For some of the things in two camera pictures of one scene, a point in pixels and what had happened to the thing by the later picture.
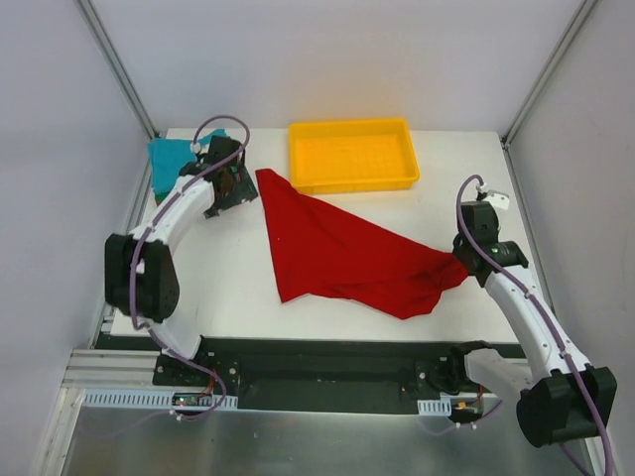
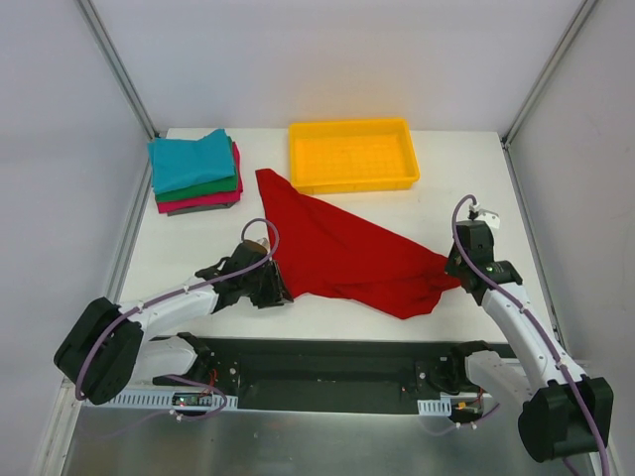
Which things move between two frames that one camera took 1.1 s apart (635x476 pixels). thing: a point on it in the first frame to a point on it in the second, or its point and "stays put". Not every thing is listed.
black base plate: (318, 375) stays put
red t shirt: (318, 248) stays put
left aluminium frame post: (109, 52) stays put
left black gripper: (238, 191) to (271, 284)
